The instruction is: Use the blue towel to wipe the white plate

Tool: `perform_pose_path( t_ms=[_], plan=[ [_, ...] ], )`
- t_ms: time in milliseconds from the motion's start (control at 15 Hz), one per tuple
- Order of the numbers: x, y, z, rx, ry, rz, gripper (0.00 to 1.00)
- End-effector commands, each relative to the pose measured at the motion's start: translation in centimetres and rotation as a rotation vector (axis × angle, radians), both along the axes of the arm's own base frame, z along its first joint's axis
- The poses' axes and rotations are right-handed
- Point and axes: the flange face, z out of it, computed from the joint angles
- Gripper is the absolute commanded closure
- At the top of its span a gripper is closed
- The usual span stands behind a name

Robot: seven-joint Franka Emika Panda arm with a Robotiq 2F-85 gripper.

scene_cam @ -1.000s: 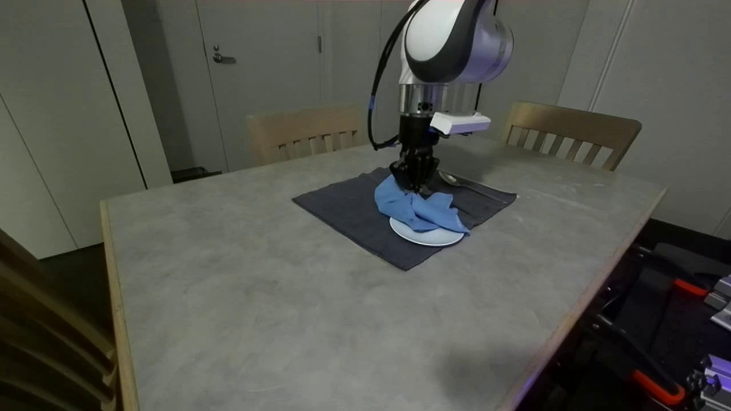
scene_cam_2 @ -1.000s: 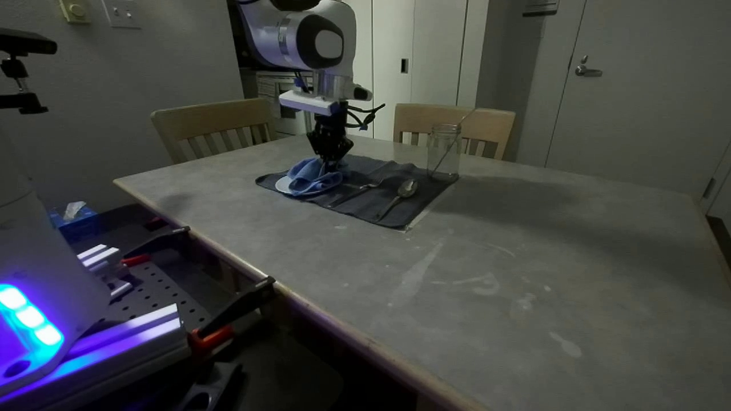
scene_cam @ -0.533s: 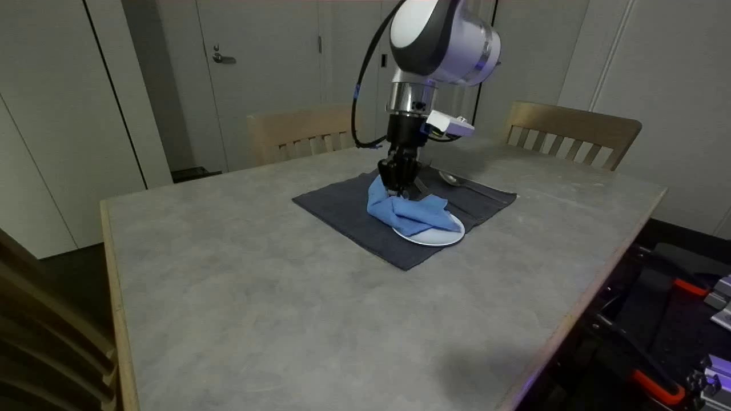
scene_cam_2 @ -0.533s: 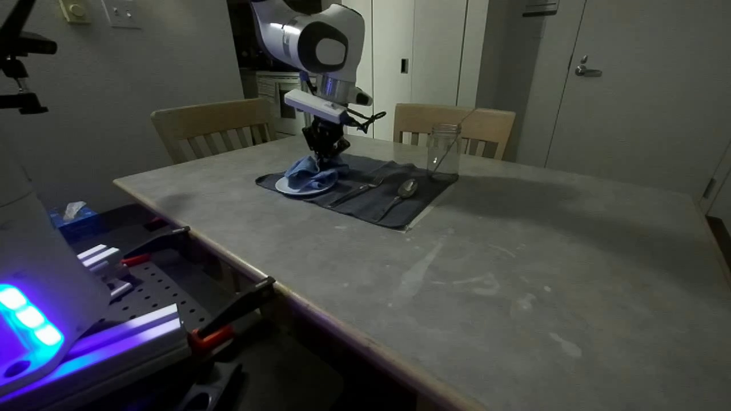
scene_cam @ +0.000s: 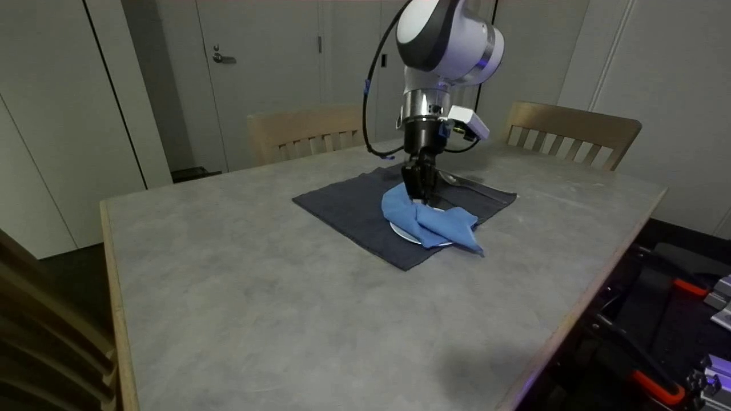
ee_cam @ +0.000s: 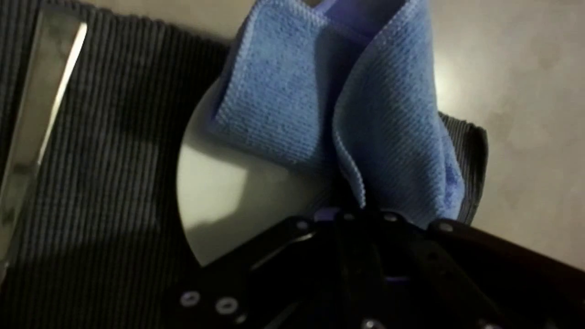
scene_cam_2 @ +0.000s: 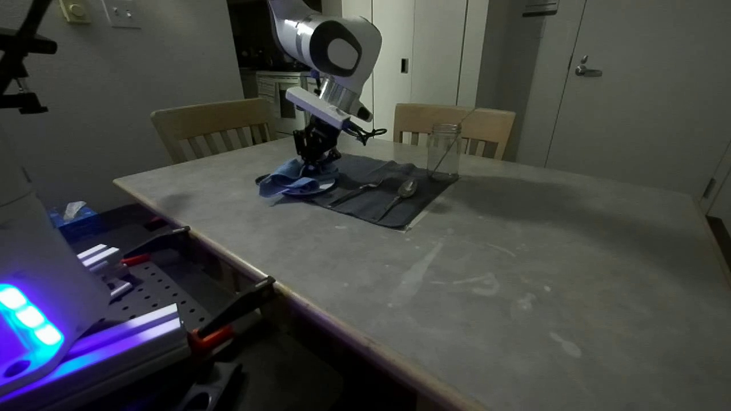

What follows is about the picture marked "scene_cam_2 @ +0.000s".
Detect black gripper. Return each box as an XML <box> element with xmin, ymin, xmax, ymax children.
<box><xmin>291</xmin><ymin>123</ymin><xmax>345</xmax><ymax>181</ymax></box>

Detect blue towel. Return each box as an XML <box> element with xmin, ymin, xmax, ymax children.
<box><xmin>256</xmin><ymin>158</ymin><xmax>341</xmax><ymax>203</ymax></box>

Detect metal fork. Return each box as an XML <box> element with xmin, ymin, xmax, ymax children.
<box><xmin>328</xmin><ymin>177</ymin><xmax>402</xmax><ymax>211</ymax></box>

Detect white storage cabinet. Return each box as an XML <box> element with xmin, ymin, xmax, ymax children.
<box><xmin>253</xmin><ymin>69</ymin><xmax>311</xmax><ymax>142</ymax></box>

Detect metal spoon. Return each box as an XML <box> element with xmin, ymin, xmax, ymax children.
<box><xmin>374</xmin><ymin>177</ymin><xmax>421</xmax><ymax>225</ymax></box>

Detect dark fabric placemat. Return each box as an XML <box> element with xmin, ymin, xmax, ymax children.
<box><xmin>256</xmin><ymin>154</ymin><xmax>460</xmax><ymax>230</ymax></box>

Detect light wooden slatted chair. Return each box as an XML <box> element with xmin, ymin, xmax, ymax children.
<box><xmin>149</xmin><ymin>97</ymin><xmax>280</xmax><ymax>165</ymax></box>
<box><xmin>391</xmin><ymin>101</ymin><xmax>518</xmax><ymax>162</ymax></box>

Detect clear glass jar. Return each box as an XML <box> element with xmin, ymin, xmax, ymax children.
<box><xmin>426</xmin><ymin>122</ymin><xmax>463</xmax><ymax>181</ymax></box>

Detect white door with black latch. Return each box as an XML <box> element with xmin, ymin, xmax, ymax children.
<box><xmin>369</xmin><ymin>0</ymin><xmax>468</xmax><ymax>109</ymax></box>

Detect black orange bar clamp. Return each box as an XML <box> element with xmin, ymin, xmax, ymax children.
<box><xmin>186</xmin><ymin>275</ymin><xmax>278</xmax><ymax>355</ymax></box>
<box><xmin>119</xmin><ymin>225</ymin><xmax>191</xmax><ymax>269</ymax></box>

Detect black perforated breadboard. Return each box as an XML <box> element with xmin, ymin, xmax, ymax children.
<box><xmin>71</xmin><ymin>259</ymin><xmax>264</xmax><ymax>338</ymax></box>

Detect blue tissue box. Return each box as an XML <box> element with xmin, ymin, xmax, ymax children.
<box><xmin>48</xmin><ymin>198</ymin><xmax>103</xmax><ymax>230</ymax></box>

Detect white device with blue lights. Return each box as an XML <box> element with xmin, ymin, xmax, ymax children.
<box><xmin>0</xmin><ymin>133</ymin><xmax>111</xmax><ymax>387</ymax></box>

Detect thick black pole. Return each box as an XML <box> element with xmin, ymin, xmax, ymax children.
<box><xmin>9</xmin><ymin>0</ymin><xmax>55</xmax><ymax>78</ymax></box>

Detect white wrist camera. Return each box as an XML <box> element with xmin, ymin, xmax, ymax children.
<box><xmin>282</xmin><ymin>84</ymin><xmax>374</xmax><ymax>140</ymax></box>

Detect aluminium extrusion rail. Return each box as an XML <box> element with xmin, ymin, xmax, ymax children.
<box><xmin>0</xmin><ymin>301</ymin><xmax>191</xmax><ymax>409</ymax></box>

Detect small wall sign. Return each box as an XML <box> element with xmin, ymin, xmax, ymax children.
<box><xmin>520</xmin><ymin>0</ymin><xmax>561</xmax><ymax>18</ymax></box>

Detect yellowish wall outlet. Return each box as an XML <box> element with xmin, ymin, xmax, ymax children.
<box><xmin>57</xmin><ymin>0</ymin><xmax>92</xmax><ymax>26</ymax></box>

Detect black camera stand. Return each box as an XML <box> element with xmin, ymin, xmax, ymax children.
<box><xmin>0</xmin><ymin>30</ymin><xmax>60</xmax><ymax>116</ymax></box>

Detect white door with lever handle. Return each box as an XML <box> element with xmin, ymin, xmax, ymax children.
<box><xmin>543</xmin><ymin>0</ymin><xmax>731</xmax><ymax>201</ymax></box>

